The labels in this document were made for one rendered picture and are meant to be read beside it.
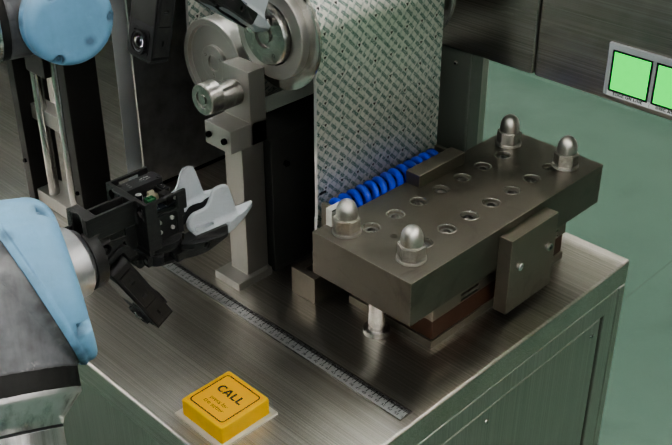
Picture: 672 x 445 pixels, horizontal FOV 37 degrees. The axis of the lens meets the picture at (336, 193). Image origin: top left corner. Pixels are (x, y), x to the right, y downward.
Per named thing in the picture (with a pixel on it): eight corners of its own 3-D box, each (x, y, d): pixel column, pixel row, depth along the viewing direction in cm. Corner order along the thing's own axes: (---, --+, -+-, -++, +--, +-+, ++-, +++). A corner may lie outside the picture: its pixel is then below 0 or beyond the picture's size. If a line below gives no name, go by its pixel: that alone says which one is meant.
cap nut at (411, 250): (389, 258, 117) (390, 225, 115) (409, 246, 120) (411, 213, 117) (412, 270, 115) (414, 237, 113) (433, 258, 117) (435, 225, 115)
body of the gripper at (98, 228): (192, 187, 105) (94, 230, 98) (198, 256, 110) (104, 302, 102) (149, 163, 110) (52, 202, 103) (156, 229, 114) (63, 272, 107)
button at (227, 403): (182, 414, 113) (180, 398, 112) (230, 385, 118) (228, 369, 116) (222, 446, 109) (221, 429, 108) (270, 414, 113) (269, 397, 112)
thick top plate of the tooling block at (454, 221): (312, 272, 126) (311, 230, 123) (504, 164, 150) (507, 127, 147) (409, 327, 116) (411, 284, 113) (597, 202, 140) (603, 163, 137)
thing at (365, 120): (315, 217, 129) (313, 83, 120) (433, 156, 143) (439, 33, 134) (317, 218, 129) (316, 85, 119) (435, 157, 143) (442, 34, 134)
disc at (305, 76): (233, 61, 128) (237, -49, 120) (236, 60, 129) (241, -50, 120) (314, 109, 120) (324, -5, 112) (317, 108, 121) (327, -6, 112)
